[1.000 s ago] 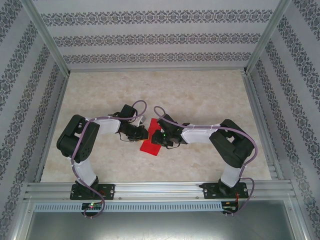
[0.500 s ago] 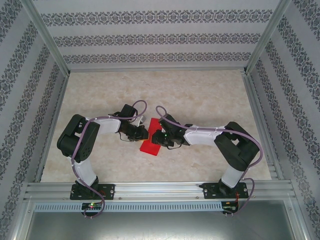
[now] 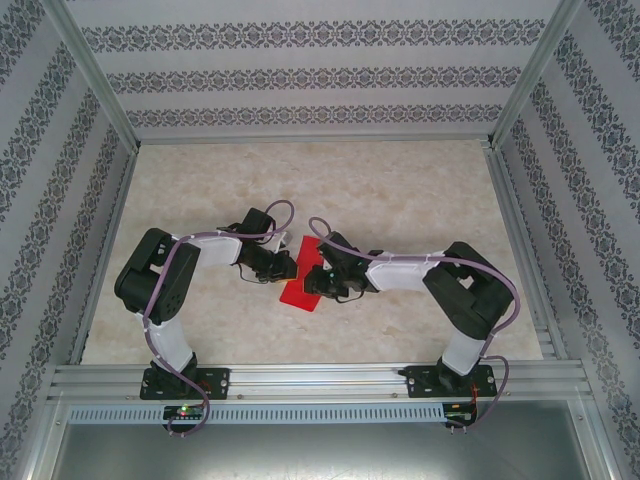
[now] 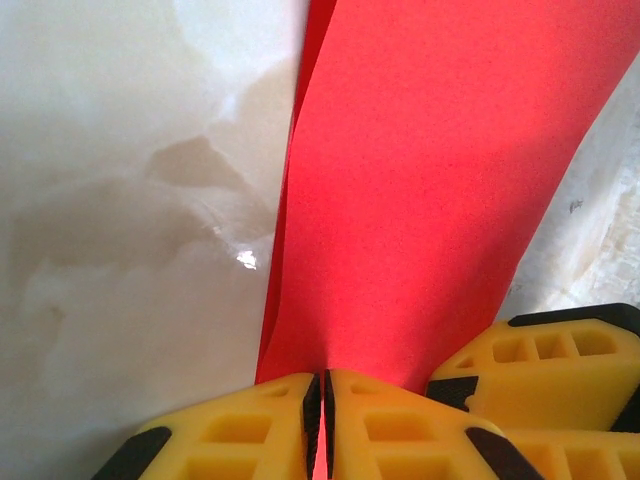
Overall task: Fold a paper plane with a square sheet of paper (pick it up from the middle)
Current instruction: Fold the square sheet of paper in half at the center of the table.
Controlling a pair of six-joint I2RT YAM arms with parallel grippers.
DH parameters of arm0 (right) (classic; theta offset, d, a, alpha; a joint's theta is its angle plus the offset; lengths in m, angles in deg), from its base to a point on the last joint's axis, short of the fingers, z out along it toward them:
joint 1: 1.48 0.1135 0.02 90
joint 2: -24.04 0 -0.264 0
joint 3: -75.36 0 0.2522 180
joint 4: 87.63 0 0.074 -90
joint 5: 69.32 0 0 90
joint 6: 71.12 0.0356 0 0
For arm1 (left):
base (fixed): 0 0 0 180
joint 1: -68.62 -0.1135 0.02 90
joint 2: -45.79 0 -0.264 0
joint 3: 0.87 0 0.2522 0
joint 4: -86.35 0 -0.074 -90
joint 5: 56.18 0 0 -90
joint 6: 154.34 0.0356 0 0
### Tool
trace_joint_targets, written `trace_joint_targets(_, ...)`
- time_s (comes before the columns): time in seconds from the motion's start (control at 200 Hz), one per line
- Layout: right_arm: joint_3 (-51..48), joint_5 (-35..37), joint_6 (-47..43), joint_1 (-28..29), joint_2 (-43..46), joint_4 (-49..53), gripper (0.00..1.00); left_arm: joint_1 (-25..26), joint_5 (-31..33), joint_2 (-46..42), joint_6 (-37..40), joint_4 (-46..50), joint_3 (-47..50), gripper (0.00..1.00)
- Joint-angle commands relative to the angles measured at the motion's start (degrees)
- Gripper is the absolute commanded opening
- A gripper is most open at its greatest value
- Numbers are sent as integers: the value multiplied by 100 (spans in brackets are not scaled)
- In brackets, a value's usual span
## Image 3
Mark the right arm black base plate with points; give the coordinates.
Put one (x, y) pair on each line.
(417, 382)

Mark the aluminium frame post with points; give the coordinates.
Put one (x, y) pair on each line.
(95, 75)
(535, 70)

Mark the red paper sheet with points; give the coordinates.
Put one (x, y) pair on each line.
(300, 300)

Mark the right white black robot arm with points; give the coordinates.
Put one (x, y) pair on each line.
(465, 295)

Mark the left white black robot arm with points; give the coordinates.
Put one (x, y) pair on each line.
(160, 280)

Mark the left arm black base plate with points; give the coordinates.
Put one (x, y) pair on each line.
(220, 382)

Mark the grey metal shelf panel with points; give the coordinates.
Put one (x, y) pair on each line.
(320, 455)

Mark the wide aluminium mounting rail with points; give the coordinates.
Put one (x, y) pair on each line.
(310, 380)

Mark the aluminium back floor rail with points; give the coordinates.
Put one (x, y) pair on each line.
(310, 139)

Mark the aluminium side floor rail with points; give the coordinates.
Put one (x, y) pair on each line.
(107, 250)
(525, 250)

